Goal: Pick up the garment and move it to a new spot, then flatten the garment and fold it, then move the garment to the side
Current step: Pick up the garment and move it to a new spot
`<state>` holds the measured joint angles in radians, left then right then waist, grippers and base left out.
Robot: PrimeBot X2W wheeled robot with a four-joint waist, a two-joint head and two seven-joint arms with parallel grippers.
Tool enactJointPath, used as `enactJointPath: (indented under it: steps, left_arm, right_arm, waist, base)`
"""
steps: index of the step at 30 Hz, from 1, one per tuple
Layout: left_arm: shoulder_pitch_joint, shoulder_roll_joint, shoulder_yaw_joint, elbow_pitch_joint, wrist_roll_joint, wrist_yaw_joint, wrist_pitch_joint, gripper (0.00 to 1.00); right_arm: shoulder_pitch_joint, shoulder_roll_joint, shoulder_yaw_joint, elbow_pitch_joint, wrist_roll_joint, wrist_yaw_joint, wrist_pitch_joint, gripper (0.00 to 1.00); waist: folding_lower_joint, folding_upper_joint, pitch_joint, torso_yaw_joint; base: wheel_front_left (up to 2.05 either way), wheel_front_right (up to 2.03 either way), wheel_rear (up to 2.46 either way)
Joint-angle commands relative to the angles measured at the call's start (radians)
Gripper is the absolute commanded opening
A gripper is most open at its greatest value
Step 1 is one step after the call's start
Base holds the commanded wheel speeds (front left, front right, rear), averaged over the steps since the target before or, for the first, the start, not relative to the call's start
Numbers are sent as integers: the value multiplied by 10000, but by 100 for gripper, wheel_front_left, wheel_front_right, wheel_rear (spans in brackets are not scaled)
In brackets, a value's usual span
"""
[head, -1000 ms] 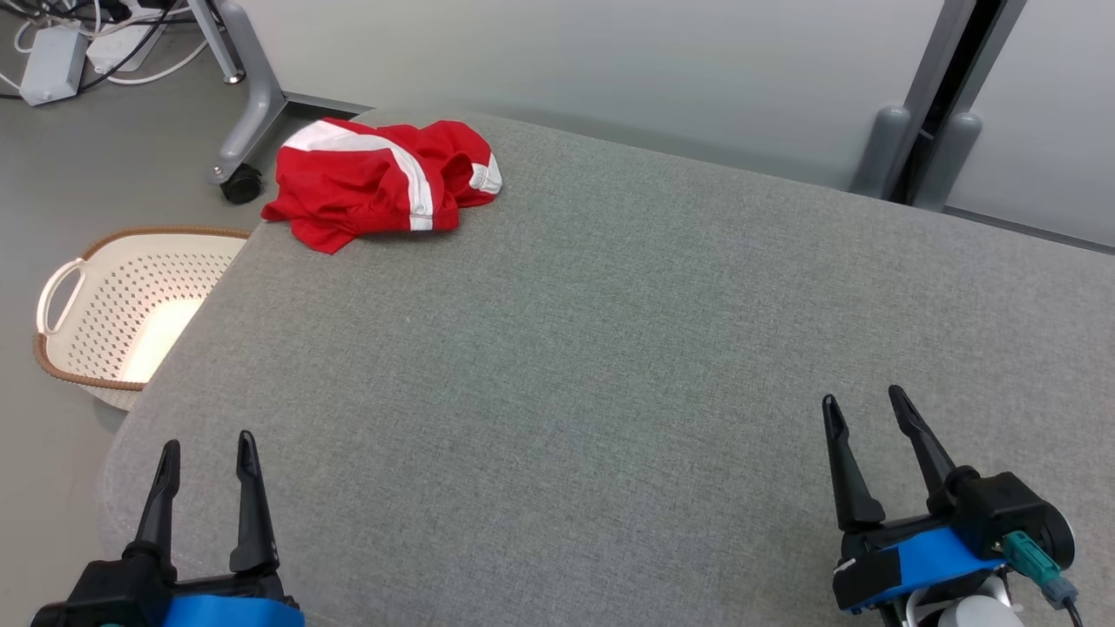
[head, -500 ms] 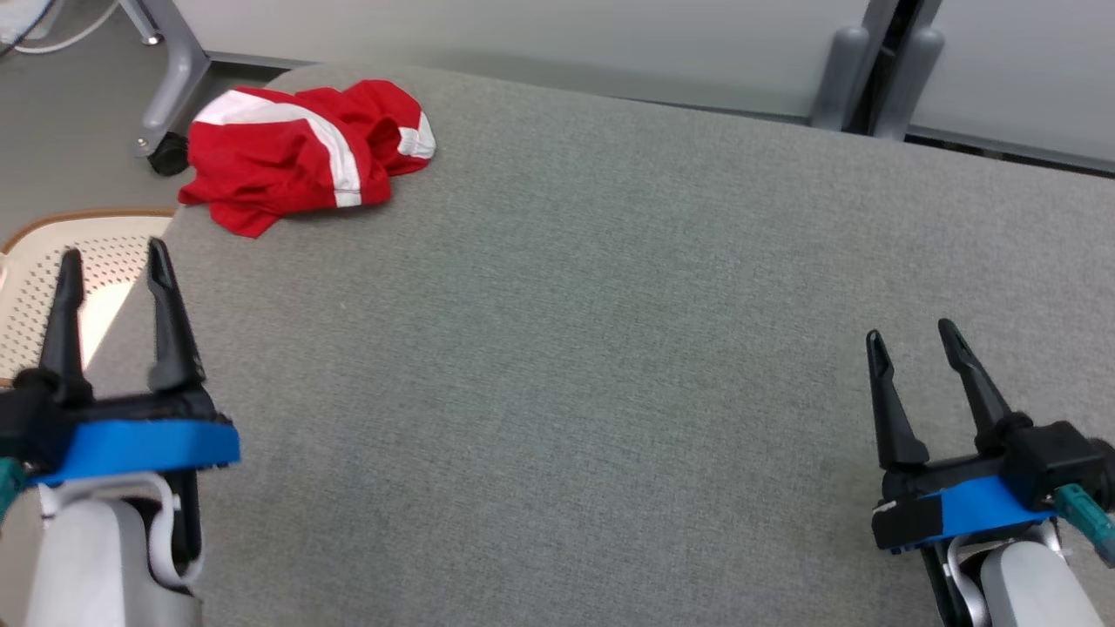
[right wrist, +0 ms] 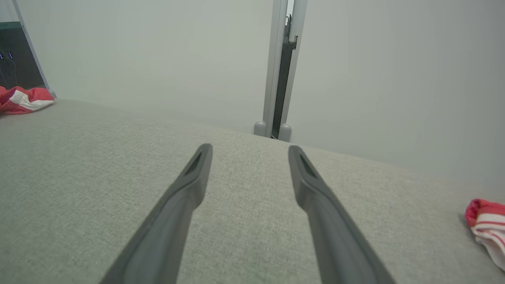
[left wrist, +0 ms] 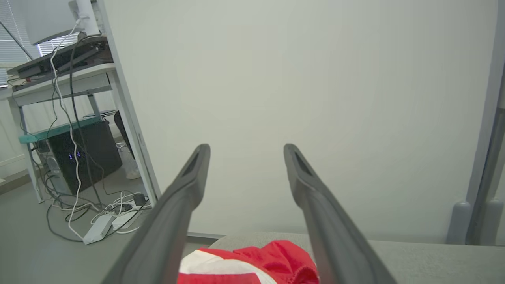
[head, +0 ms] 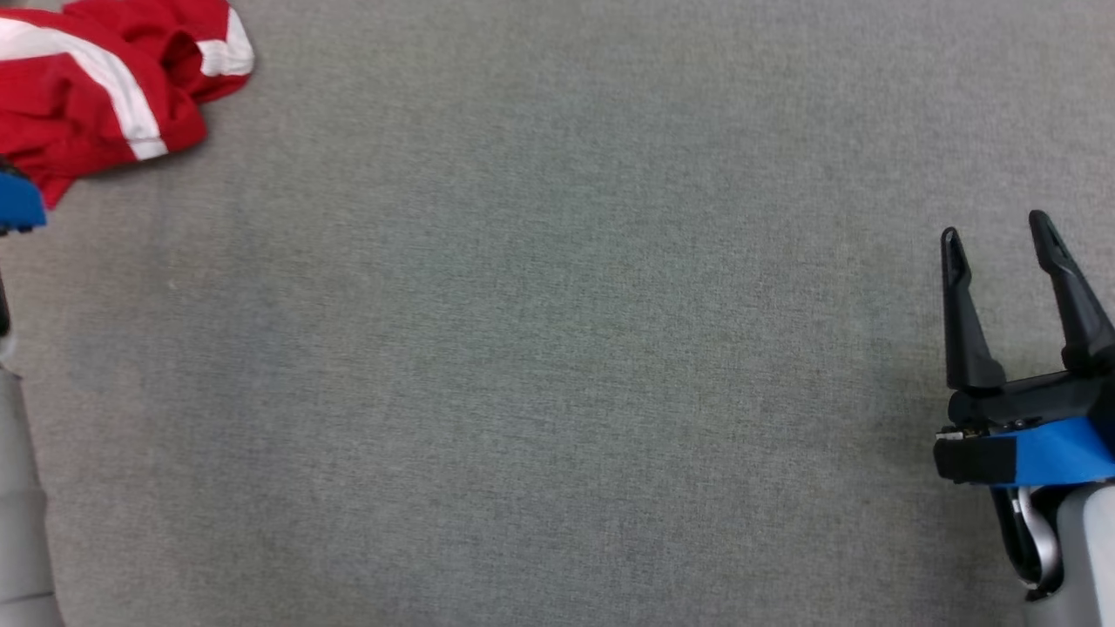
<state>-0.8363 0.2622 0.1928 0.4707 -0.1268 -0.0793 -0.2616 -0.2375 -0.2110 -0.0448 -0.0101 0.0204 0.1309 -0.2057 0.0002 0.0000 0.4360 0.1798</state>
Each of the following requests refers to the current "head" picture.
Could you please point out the left gripper with blue band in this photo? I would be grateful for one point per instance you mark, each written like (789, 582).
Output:
(19, 205)

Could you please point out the right gripper with blue band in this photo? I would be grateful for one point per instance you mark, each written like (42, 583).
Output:
(1037, 435)

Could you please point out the red shorts with white stripe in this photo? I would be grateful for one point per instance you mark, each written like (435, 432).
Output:
(78, 96)

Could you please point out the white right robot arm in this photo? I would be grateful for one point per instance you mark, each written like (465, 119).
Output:
(1089, 566)

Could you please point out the grey fabric sofa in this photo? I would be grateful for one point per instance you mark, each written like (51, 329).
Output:
(523, 348)

